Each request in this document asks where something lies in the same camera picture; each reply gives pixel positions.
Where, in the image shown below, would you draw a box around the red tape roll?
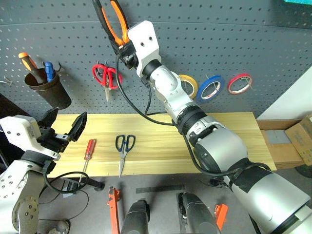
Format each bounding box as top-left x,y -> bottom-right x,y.
227,73 -> 254,96

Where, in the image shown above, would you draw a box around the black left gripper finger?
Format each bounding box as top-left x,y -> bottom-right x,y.
67,111 -> 88,143
39,107 -> 60,130

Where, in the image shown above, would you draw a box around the blue tape roll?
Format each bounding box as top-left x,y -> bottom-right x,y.
196,75 -> 225,103

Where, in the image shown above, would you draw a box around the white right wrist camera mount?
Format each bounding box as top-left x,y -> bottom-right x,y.
126,20 -> 163,76

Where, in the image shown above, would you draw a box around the blue handled screwdriver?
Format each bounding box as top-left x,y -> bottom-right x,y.
43,61 -> 56,83

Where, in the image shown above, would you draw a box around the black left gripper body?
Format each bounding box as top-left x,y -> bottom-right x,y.
36,121 -> 72,154

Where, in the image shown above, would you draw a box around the black floor tape strip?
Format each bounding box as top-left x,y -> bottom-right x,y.
135,184 -> 186,195

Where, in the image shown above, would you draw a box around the blue and black scissors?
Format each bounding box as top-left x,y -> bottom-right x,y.
115,134 -> 136,178

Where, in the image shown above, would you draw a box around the red handled screwdriver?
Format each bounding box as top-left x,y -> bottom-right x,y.
77,138 -> 97,187

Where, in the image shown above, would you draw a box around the short orange metal bracket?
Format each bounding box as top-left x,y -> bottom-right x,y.
214,203 -> 229,231

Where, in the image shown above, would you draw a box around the orange and black screwdriver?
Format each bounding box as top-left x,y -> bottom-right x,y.
18,52 -> 46,85

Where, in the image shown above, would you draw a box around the red handled scissors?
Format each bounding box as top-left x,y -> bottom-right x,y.
92,63 -> 123,102

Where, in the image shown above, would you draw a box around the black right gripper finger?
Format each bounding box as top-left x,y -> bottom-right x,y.
107,35 -> 124,54

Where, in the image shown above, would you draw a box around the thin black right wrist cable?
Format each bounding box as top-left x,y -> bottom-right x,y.
143,78 -> 167,117

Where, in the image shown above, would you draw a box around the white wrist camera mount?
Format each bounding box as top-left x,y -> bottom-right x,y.
126,20 -> 163,76
0,116 -> 61,161

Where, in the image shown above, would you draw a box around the orange and black pliers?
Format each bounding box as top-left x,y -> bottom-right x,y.
92,0 -> 130,47

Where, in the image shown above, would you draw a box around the grey rounded floor object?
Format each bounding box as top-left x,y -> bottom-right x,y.
47,219 -> 71,234

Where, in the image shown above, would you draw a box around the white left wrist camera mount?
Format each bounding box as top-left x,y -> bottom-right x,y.
0,116 -> 61,161

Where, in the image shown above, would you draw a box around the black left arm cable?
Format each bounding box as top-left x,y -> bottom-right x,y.
41,159 -> 90,195

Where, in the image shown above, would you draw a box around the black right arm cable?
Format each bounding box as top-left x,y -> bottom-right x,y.
115,55 -> 273,177

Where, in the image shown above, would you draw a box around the dark rounded shape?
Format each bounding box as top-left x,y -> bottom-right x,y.
120,198 -> 151,234
177,192 -> 221,234

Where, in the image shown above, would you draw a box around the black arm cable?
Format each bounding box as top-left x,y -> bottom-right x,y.
115,55 -> 273,177
41,159 -> 90,195

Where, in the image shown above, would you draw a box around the dark brown tool cup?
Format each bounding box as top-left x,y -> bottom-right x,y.
24,68 -> 73,110

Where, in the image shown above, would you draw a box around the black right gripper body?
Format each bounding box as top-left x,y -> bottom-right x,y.
116,40 -> 139,71

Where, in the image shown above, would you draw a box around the dark grey pegboard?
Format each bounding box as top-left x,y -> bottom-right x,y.
0,0 -> 312,118

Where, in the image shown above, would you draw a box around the yellow tape roll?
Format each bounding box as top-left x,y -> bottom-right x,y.
178,74 -> 199,100

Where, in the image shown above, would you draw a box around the cardboard box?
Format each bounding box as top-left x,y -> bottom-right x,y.
284,113 -> 312,167

